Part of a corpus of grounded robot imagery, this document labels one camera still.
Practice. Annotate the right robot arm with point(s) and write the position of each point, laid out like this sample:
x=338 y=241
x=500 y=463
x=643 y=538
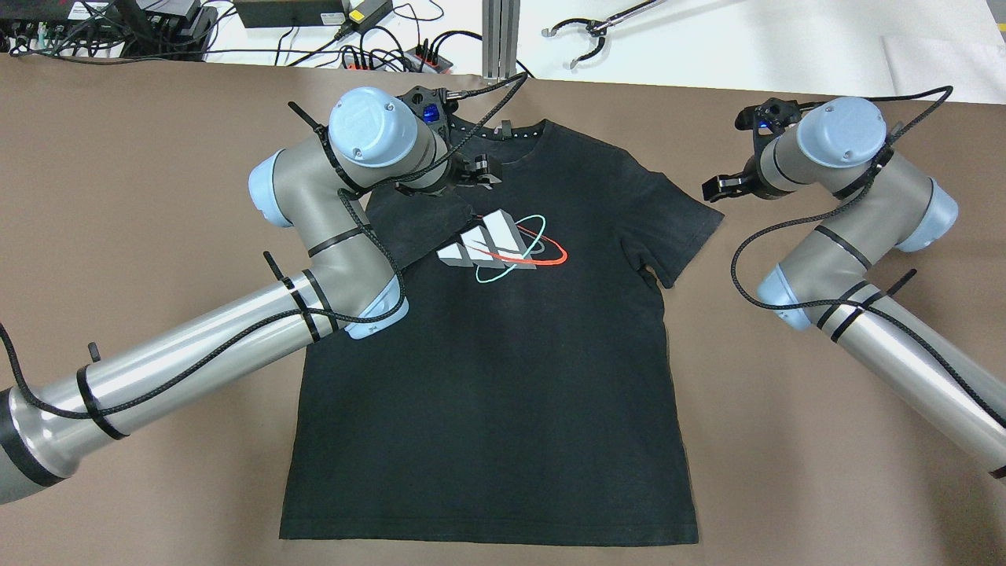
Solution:
x=884 y=203

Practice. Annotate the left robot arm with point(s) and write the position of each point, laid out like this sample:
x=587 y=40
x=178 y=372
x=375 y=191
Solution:
x=370 y=139

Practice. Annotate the black flat box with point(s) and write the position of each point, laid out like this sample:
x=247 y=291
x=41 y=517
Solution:
x=291 y=14

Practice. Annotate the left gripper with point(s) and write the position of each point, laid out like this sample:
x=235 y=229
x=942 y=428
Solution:
x=458 y=171

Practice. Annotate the black power adapter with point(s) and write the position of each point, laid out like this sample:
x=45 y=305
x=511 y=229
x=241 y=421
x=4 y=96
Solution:
x=363 y=17

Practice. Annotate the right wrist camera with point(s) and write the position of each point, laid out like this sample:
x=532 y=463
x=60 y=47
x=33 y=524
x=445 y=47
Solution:
x=768 y=121

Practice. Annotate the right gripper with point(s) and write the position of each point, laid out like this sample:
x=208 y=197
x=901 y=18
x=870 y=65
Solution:
x=756 y=178

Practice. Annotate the red black usb hub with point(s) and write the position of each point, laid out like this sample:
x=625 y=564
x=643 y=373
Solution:
x=410 y=62

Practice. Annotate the white paper sheet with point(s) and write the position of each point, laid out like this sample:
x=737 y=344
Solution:
x=976 y=71

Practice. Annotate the grabber reacher tool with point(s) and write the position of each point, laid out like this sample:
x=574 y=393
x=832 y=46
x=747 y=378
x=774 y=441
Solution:
x=598 y=29

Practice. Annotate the aluminium frame post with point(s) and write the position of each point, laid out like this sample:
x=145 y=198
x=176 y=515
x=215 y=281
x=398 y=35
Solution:
x=500 y=33

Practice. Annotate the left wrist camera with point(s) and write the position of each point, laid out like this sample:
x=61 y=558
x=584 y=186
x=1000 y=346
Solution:
x=435 y=106

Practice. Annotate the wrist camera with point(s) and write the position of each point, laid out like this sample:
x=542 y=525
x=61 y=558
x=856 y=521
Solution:
x=768 y=121
x=435 y=106

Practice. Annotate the black graphic t-shirt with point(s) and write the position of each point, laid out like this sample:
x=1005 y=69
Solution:
x=526 y=397

